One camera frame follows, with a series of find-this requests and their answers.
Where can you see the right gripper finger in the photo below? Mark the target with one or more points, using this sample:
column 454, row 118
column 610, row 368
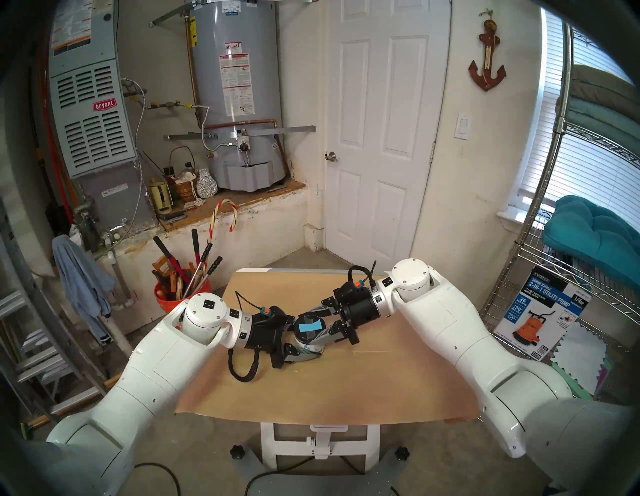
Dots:
column 335, row 334
column 320, row 309

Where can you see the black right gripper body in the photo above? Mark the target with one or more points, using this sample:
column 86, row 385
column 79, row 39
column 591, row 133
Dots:
column 357, row 310

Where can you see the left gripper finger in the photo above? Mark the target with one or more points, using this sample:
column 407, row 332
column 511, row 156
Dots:
column 291, row 322
column 300, row 357

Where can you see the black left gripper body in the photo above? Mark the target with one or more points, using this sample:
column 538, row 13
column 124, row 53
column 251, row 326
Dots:
column 265, row 335

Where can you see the white jar of blue paint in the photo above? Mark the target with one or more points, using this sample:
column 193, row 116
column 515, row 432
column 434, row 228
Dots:
column 310, row 347

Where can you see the black lid with blue tape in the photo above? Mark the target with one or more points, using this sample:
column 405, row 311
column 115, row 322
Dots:
column 307, row 327

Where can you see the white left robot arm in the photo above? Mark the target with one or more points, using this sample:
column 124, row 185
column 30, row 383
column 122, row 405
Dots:
column 125, row 390

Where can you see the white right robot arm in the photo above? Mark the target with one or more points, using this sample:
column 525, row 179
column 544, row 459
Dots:
column 450, row 320

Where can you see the black grip metal tool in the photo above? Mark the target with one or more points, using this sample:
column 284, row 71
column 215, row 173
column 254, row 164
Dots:
column 206, row 250
column 215, row 264

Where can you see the white table base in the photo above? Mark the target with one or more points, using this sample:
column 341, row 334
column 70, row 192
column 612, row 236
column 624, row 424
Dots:
column 272, row 445

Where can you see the black star knob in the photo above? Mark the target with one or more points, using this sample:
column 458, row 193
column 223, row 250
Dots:
column 401, row 453
column 237, row 452

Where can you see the striped candy cane decoration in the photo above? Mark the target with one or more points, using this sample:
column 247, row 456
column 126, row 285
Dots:
column 213, row 225

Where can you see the wooden heater platform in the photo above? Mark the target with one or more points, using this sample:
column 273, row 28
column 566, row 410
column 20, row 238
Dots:
column 235, row 200

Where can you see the metal door knob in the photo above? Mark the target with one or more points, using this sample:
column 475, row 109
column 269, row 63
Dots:
column 331, row 157

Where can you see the foil wrapped object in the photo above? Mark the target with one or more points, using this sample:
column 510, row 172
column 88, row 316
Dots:
column 206, row 186

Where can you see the white panel door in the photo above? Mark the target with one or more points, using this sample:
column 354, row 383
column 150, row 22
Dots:
column 385, row 150

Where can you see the yellow kettle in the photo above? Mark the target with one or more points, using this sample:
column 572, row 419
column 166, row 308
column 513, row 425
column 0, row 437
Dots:
column 160, row 197

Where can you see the utility pump cardboard box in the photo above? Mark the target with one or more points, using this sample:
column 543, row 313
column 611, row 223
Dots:
column 545, row 310

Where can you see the blue hanging cloth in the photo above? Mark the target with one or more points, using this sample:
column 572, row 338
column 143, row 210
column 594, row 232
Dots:
column 82, row 285

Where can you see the green paper folder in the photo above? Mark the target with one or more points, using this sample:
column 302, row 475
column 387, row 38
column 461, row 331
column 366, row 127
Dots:
column 572, row 377

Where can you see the white zigzag edged paper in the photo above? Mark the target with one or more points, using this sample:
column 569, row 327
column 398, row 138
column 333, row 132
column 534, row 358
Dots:
column 585, row 350

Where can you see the gray water heater tank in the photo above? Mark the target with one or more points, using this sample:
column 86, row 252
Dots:
column 260, row 75

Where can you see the teal tufted cushion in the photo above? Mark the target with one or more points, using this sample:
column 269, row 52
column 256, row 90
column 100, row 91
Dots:
column 590, row 235

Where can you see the brass gas pipe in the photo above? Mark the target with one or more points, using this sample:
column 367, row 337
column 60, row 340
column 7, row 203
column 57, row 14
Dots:
column 170, row 105

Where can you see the gray metal ladder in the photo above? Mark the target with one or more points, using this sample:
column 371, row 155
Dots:
column 15, row 305

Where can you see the gray Bryant furnace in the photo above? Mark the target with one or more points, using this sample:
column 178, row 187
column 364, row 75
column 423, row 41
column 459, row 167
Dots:
column 92, row 140

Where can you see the white window blinds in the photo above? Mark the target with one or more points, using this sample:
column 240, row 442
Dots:
column 590, row 170

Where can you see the sage green folded cushion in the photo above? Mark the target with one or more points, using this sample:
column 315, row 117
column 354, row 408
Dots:
column 605, row 125

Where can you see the olive folded cushion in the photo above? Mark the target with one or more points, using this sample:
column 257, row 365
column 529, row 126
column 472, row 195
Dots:
column 610, row 85

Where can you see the white light switch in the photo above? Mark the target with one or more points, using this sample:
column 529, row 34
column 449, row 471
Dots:
column 463, row 126

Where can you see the rusty anchor wall decoration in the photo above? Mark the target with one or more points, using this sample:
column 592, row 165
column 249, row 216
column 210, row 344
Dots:
column 488, row 47

